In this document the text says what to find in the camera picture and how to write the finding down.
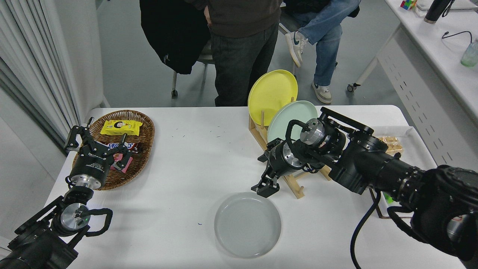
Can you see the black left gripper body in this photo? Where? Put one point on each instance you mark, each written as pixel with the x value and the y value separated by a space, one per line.
pixel 91 162

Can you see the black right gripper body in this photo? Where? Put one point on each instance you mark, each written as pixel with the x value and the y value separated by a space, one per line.
pixel 277 160

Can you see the grey plate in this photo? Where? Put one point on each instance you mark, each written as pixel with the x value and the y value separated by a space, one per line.
pixel 248 224

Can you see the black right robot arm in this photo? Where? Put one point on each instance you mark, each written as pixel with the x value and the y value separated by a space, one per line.
pixel 369 164

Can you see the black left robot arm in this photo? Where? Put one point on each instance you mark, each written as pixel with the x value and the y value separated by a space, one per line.
pixel 37 243

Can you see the mint green plate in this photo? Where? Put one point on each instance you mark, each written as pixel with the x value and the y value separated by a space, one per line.
pixel 278 127

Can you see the wooden plate rack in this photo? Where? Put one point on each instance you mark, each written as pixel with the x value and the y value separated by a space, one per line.
pixel 297 192

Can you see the yellow plate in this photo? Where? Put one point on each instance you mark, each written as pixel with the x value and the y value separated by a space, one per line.
pixel 270 93

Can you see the person's hand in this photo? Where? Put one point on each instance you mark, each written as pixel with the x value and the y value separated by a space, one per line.
pixel 207 15

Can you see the Snickers chocolate bar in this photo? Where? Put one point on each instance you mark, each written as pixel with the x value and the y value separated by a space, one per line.
pixel 130 145

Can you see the pink snack pack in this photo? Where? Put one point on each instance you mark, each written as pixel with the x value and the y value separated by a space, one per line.
pixel 127 164

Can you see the yellow snack pack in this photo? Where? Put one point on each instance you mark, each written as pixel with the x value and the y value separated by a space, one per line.
pixel 121 127

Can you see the brown wicker basket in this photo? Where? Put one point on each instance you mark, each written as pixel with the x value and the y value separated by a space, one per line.
pixel 143 134

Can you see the white curtain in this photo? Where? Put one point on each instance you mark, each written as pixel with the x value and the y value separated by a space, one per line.
pixel 33 67

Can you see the standing person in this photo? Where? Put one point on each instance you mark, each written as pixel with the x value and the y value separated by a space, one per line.
pixel 242 48

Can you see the grey metal chair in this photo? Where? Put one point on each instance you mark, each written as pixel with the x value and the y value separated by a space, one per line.
pixel 203 61

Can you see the seated person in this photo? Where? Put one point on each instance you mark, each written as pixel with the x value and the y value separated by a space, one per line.
pixel 325 41

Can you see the tan peanut bar pack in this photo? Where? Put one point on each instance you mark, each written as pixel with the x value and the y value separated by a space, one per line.
pixel 392 145

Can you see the green snack pack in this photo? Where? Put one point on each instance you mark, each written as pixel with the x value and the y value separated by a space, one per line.
pixel 388 198

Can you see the black jacket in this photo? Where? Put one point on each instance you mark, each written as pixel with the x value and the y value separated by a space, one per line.
pixel 175 33

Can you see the white tray with dark base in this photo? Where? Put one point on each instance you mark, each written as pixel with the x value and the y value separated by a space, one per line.
pixel 414 145

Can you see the white side table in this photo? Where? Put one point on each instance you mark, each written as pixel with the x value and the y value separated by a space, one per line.
pixel 418 30

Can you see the colourful puzzle cube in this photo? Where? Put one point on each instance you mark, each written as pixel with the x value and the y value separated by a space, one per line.
pixel 408 4

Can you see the black bottle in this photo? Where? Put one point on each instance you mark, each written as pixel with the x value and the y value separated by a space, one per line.
pixel 437 9

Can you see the white flat device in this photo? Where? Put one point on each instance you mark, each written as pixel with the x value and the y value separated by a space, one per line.
pixel 466 4

